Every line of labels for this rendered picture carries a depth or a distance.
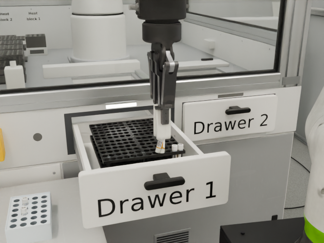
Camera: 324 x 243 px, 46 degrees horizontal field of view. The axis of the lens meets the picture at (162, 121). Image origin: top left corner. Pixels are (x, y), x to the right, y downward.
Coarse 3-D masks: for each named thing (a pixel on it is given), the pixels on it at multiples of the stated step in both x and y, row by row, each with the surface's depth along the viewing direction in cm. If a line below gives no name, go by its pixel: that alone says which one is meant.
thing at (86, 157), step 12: (96, 120) 102; (108, 120) 102; (120, 120) 103; (84, 132) 101; (180, 132) 94; (84, 144) 101; (192, 144) 87; (84, 156) 81; (84, 168) 77; (96, 168) 88
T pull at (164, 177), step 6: (156, 174) 70; (162, 174) 70; (156, 180) 68; (162, 180) 68; (168, 180) 68; (174, 180) 68; (180, 180) 68; (144, 186) 67; (150, 186) 67; (156, 186) 67; (162, 186) 67; (168, 186) 68
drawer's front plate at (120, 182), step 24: (120, 168) 68; (144, 168) 69; (168, 168) 71; (192, 168) 72; (216, 168) 74; (96, 192) 68; (120, 192) 69; (144, 192) 71; (168, 192) 73; (192, 192) 74; (216, 192) 76; (96, 216) 70; (120, 216) 71; (144, 216) 73
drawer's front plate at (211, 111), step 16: (256, 96) 110; (272, 96) 111; (192, 112) 105; (208, 112) 106; (224, 112) 108; (256, 112) 111; (272, 112) 113; (192, 128) 106; (224, 128) 110; (256, 128) 113; (272, 128) 115
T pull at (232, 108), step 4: (232, 108) 106; (236, 108) 105; (240, 108) 105; (244, 108) 105; (248, 108) 106; (228, 112) 104; (232, 112) 104; (236, 112) 105; (240, 112) 105; (244, 112) 106; (248, 112) 106
